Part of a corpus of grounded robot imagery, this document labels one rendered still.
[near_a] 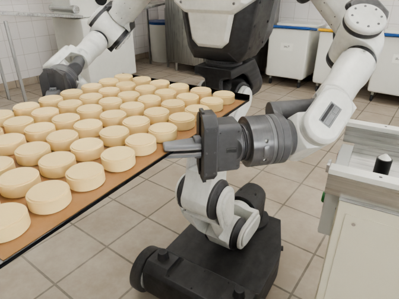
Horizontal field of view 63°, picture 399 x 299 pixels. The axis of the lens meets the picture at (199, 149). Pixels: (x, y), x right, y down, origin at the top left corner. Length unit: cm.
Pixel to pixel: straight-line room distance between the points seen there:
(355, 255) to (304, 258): 101
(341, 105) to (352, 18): 20
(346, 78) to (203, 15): 46
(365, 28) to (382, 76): 351
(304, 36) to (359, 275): 375
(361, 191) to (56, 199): 57
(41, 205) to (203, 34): 70
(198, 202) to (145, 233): 84
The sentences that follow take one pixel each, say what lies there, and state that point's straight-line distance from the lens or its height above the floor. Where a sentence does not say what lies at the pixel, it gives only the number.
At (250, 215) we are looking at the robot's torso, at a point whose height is 34.
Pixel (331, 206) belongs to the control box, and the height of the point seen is 78.
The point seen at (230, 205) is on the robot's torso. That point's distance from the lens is 114.
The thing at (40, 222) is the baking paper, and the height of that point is 100.
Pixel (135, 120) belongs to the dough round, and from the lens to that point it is 61.
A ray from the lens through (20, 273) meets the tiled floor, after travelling 188.
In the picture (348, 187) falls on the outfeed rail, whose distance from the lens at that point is 74.
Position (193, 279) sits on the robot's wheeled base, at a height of 19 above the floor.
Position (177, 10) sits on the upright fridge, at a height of 89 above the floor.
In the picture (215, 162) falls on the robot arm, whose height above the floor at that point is 98.
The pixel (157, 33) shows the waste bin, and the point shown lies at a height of 49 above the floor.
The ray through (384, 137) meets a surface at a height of 87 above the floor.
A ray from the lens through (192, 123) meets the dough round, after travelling 61.
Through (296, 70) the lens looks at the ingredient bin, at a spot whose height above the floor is 24.
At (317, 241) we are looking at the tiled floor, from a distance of 193.
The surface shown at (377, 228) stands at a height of 80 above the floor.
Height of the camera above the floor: 124
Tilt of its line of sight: 27 degrees down
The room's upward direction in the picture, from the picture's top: straight up
